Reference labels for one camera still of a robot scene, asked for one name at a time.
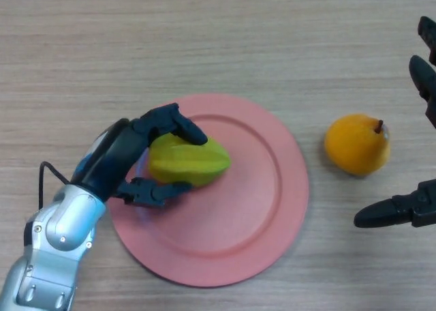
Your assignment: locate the orange yellow pear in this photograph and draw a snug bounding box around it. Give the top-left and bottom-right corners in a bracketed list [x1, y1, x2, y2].
[324, 113, 392, 176]

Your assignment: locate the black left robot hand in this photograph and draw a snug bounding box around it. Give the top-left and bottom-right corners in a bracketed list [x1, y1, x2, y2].
[69, 102, 208, 209]

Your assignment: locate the pink round plate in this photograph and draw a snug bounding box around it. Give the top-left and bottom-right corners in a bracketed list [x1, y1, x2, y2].
[108, 93, 310, 288]

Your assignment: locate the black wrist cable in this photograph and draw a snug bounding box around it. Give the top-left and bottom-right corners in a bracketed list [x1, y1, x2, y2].
[37, 161, 74, 209]

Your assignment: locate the yellow green starfruit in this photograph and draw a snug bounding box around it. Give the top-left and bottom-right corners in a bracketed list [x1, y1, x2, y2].
[147, 133, 232, 188]

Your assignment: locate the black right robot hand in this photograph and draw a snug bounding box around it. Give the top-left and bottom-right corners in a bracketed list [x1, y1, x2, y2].
[354, 16, 436, 228]

